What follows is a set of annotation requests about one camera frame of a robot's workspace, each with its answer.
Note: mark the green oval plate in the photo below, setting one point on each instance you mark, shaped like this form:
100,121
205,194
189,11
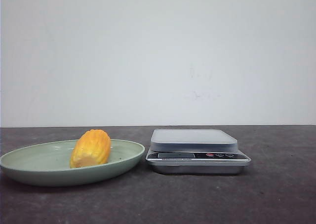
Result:
48,164

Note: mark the silver digital kitchen scale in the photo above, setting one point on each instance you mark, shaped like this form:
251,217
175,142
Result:
195,151

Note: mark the yellow corn cob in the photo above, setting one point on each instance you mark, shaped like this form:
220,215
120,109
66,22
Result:
93,148

